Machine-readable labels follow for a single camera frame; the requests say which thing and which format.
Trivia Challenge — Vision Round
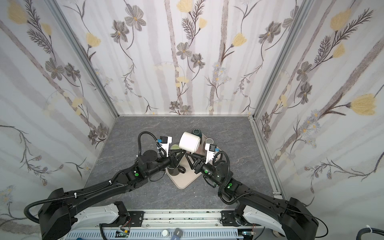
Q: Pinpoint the beige plastic tray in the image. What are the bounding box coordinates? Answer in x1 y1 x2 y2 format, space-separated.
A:
166 133 212 190

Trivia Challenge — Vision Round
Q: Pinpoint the dark green mug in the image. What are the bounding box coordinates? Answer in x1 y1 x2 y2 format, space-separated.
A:
192 129 202 138

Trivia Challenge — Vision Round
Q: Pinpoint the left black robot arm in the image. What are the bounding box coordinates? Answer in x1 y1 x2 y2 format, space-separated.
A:
24 137 186 240

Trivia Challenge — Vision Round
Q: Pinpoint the black mug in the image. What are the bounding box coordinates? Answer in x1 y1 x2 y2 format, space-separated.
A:
167 165 186 176

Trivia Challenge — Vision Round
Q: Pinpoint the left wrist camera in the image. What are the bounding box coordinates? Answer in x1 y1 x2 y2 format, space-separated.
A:
157 136 173 158

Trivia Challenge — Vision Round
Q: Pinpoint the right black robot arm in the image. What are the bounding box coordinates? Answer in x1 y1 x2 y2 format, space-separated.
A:
185 151 329 240

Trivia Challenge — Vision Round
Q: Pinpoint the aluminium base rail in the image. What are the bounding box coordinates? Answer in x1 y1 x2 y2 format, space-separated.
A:
55 209 310 240

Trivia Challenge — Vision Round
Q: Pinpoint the light green mug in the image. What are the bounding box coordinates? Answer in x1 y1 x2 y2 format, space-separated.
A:
170 145 180 150

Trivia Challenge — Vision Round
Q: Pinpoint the white mug red inside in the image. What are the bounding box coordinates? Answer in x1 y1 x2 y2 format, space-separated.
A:
179 132 201 153

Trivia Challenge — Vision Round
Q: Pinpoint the grey mug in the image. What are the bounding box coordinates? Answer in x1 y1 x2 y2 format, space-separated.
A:
205 138 214 145

